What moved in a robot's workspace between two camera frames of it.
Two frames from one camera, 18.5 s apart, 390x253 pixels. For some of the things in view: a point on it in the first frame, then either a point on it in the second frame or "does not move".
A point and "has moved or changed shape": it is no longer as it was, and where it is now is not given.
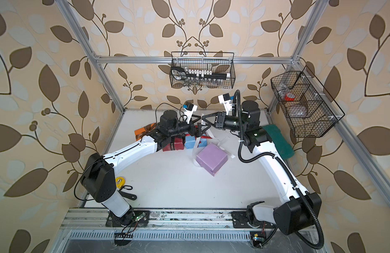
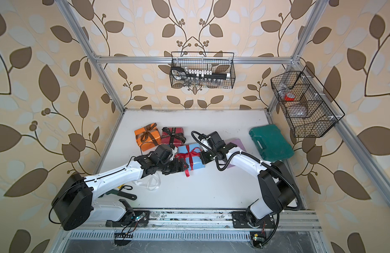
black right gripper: x=221 y=119 → x=206 y=160
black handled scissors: x=179 y=73 does not move
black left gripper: x=190 y=129 → x=177 y=168
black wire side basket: x=309 y=109 does not move
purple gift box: x=211 y=158 has moved or changed shape
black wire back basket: x=202 y=69 does not move
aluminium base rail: x=90 y=225 does not move
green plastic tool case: x=279 y=141 does not move
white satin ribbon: x=221 y=144 → x=153 y=183
